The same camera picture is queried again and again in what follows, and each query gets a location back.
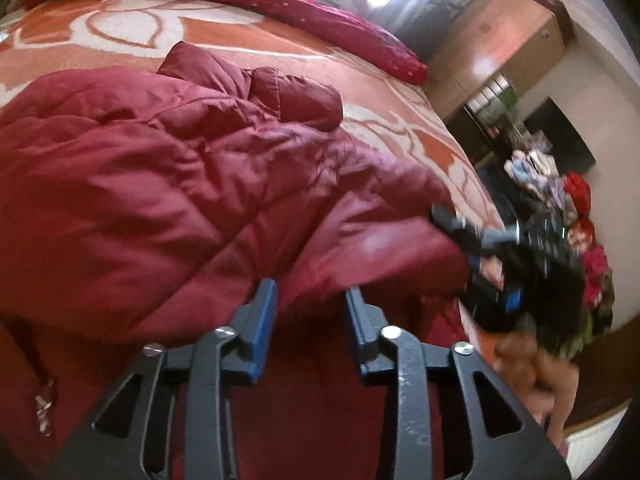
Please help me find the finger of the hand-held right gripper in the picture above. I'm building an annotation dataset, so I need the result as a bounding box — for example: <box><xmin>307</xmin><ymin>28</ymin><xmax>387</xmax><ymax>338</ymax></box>
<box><xmin>431</xmin><ymin>204</ymin><xmax>518</xmax><ymax>261</ymax></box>
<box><xmin>462</xmin><ymin>254</ymin><xmax>525</xmax><ymax>323</ymax></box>

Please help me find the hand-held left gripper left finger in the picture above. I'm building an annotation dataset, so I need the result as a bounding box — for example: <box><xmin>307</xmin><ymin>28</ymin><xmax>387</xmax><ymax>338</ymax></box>
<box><xmin>42</xmin><ymin>277</ymin><xmax>278</xmax><ymax>480</ymax></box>

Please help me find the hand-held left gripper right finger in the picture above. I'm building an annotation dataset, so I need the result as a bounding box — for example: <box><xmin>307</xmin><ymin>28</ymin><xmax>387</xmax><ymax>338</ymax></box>
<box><xmin>345</xmin><ymin>285</ymin><xmax>573</xmax><ymax>480</ymax></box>

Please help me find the dark red puffer jacket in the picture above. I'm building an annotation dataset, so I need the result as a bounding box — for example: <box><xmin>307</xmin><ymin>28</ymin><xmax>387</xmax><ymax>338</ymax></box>
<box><xmin>0</xmin><ymin>42</ymin><xmax>481</xmax><ymax>480</ymax></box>

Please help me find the person's right forearm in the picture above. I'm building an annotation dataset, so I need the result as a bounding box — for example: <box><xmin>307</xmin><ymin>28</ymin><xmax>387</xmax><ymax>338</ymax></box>
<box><xmin>530</xmin><ymin>357</ymin><xmax>582</xmax><ymax>436</ymax></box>

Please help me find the pile of colourful clothes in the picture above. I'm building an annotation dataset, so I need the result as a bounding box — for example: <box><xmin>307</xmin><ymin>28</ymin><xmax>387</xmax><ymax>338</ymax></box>
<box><xmin>504</xmin><ymin>135</ymin><xmax>617</xmax><ymax>343</ymax></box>

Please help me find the person's right hand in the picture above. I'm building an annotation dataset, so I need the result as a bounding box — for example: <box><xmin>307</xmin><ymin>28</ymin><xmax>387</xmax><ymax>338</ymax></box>
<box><xmin>492</xmin><ymin>332</ymin><xmax>553</xmax><ymax>401</ymax></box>

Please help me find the dark shelf unit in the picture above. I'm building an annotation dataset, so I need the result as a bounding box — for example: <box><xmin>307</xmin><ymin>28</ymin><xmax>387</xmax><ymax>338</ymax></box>
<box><xmin>462</xmin><ymin>80</ymin><xmax>526</xmax><ymax>163</ymax></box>

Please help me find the orange floral blanket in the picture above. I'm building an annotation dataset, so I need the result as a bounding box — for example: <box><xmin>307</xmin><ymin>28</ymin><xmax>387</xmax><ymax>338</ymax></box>
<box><xmin>0</xmin><ymin>0</ymin><xmax>506</xmax><ymax>241</ymax></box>

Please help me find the black screen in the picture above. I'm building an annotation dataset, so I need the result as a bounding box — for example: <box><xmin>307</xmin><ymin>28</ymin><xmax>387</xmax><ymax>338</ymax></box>
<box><xmin>522</xmin><ymin>97</ymin><xmax>597</xmax><ymax>177</ymax></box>

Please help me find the wooden wardrobe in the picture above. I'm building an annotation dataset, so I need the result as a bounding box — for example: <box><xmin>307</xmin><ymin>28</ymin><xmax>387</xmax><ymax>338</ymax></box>
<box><xmin>430</xmin><ymin>0</ymin><xmax>571</xmax><ymax>118</ymax></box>

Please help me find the red floral pillow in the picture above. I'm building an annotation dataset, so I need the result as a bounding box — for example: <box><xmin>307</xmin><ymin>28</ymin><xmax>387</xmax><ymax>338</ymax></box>
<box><xmin>22</xmin><ymin>0</ymin><xmax>428</xmax><ymax>86</ymax></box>

